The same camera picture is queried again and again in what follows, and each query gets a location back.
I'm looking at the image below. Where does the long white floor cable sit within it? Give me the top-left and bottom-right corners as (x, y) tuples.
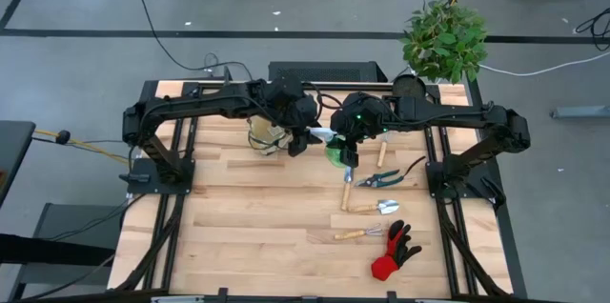
(478, 50), (610, 78)

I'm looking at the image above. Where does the grey desk foot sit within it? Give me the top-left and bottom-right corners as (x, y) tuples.
(549, 105), (610, 121)

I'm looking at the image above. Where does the hand fork wooden handle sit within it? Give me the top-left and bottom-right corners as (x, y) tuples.
(333, 225), (388, 242)

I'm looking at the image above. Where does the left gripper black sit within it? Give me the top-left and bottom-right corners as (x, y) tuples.
(285, 100), (323, 157)

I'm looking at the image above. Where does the green spray bottle white head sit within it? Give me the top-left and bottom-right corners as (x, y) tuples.
(308, 125), (352, 170)

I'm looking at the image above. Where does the black metal table frame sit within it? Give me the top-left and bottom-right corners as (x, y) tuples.
(112, 80), (514, 303)

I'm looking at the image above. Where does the narrow trowel wooden handle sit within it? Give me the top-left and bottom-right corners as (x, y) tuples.
(339, 165), (356, 212)

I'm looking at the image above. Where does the black side table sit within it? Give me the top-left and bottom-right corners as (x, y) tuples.
(0, 120), (37, 209)

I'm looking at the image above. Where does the red and black gardening glove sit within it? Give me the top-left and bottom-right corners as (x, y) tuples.
(370, 219), (424, 283)

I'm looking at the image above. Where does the green plant in black pot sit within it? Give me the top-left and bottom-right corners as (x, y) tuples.
(391, 0), (490, 102)

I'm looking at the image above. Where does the beige green-trimmed gardening bag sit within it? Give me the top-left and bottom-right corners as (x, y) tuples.
(246, 114), (295, 156)

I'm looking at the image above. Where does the long black floor cable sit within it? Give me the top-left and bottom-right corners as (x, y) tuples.
(131, 0), (254, 81)

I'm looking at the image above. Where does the green pruning shears black strap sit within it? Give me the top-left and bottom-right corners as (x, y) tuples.
(355, 154), (427, 189)

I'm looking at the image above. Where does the wide trowel wooden handle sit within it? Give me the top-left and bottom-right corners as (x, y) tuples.
(346, 198), (401, 216)

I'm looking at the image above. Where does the black looped floor cable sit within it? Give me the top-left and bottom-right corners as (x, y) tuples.
(575, 6), (610, 52)

